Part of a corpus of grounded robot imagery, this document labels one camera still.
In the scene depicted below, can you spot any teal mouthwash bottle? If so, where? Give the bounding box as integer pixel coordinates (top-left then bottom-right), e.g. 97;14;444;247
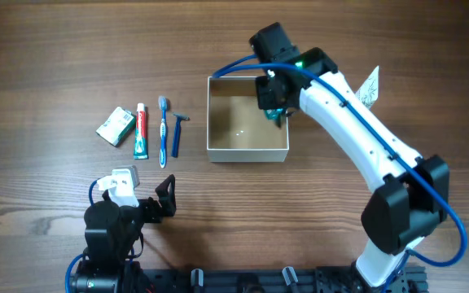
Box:
264;109;285;120

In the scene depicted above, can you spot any green white soap box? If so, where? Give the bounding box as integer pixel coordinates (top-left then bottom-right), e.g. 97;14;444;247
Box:
96;107;136;147

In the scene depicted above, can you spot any white cream tube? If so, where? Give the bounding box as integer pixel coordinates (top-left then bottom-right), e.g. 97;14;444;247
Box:
355;66;379;109

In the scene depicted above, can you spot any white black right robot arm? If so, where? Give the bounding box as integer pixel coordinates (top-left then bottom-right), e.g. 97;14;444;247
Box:
249;23;453;291

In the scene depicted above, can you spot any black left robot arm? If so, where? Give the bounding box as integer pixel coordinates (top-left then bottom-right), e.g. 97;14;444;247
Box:
64;174;177;292

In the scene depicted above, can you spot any white open cardboard box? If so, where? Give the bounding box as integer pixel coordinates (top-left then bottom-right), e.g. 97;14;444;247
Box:
206;77;289;163

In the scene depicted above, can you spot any red green toothpaste tube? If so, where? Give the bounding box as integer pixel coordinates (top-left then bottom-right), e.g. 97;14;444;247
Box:
134;103;148;160

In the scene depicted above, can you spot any blue disposable razor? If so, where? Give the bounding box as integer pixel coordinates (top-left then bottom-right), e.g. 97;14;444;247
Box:
171;112;190;158

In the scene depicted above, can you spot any blue white toothbrush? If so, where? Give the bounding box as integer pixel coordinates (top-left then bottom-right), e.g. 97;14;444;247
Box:
158;95;168;168

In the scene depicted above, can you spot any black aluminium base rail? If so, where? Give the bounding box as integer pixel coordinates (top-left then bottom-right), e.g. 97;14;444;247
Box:
144;266;429;293

